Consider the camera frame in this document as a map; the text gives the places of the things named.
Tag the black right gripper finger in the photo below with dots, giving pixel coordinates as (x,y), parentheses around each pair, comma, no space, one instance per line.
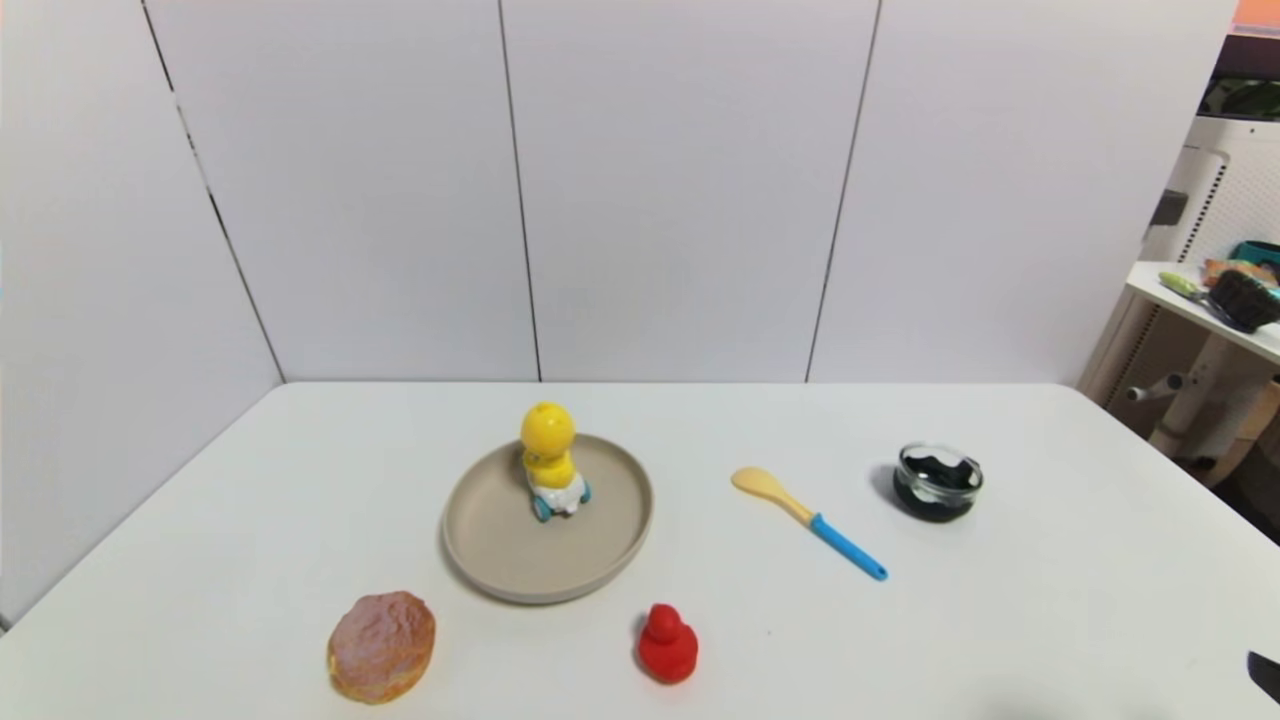
(1268,675)

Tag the yellow duck toy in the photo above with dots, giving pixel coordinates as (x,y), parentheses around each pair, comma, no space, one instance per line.
(550,460)

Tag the beige round plate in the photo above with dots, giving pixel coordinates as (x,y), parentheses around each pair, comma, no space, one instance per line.
(500,540)

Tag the white side table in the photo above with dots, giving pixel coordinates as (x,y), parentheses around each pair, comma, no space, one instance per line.
(1200,380)

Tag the glass bowl with black contents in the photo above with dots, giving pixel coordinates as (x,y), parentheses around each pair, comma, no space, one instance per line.
(937,487)

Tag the orange snack packet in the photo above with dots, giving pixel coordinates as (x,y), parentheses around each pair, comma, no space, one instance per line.
(1240,269)

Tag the teal container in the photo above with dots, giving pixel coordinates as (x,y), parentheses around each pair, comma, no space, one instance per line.
(1258,251)

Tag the white pegboard panel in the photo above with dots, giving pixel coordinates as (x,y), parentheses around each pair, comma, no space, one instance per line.
(1235,190)

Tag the red rubber duck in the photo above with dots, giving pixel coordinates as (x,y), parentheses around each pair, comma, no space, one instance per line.
(668,648)

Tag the cream puff pastry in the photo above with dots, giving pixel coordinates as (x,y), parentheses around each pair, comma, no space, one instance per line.
(381,647)

